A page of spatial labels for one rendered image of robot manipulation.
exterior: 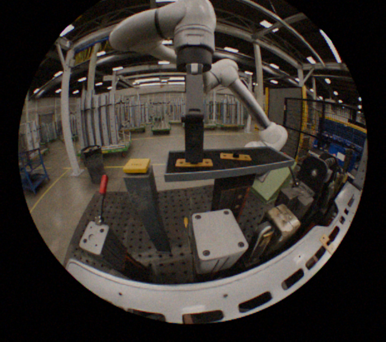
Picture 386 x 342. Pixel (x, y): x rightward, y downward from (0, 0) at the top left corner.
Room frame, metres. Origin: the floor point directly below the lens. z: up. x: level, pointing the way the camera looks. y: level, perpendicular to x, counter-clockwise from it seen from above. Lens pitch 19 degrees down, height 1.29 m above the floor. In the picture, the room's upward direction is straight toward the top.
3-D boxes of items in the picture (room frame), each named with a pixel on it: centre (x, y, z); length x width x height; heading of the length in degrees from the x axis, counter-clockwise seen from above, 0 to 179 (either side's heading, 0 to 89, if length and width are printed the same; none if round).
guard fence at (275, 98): (2.33, -2.10, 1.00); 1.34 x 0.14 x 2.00; 12
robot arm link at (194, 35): (0.26, 0.00, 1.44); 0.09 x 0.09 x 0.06
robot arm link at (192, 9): (0.26, 0.01, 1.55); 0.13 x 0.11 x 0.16; 83
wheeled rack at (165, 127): (6.70, 1.77, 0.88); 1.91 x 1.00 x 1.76; 13
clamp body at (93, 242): (0.08, 0.22, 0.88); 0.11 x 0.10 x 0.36; 8
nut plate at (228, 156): (0.30, -0.12, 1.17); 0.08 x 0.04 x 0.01; 77
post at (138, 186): (0.26, 0.14, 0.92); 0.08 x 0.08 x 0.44; 8
